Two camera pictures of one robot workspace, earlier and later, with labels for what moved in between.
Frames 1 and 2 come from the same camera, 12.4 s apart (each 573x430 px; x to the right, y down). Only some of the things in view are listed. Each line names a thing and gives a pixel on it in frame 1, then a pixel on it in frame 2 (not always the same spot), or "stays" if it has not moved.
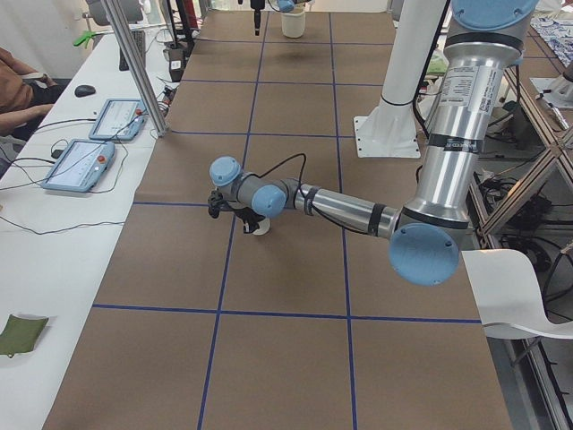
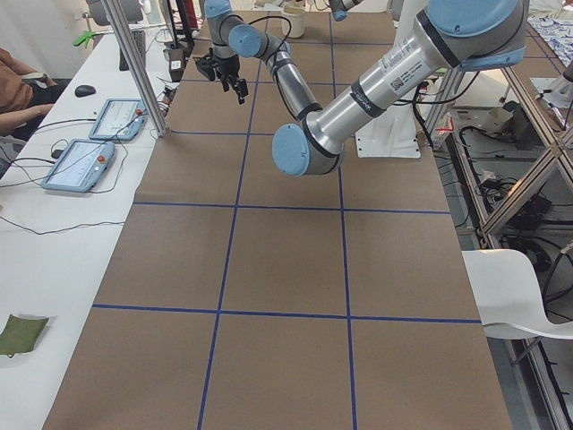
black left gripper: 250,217 → 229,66
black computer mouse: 83,90 stays
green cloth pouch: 21,334 stays
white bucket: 294,25 stays
